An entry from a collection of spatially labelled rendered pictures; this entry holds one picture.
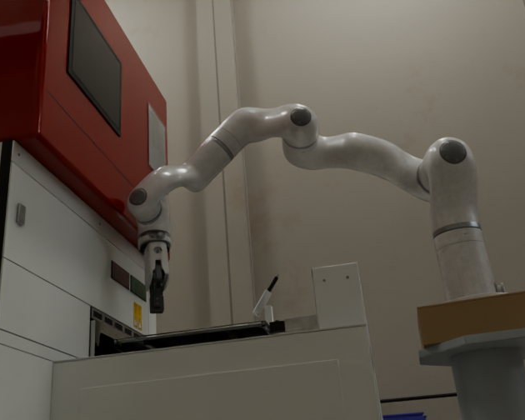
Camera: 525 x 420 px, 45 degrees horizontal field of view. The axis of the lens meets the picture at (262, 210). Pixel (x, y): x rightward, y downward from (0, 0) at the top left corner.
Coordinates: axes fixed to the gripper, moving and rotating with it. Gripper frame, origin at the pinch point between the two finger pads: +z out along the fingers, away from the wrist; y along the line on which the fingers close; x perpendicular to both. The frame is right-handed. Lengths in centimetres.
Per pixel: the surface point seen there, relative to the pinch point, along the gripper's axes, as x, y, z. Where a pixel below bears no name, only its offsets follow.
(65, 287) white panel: 21.4, -12.0, 1.5
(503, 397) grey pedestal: -70, -25, 33
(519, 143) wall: -273, 132, -178
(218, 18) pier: -92, 206, -349
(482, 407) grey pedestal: -66, -22, 34
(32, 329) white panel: 27.0, -21.0, 14.4
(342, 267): -32.3, -37.1, 8.2
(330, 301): -29.3, -34.6, 14.5
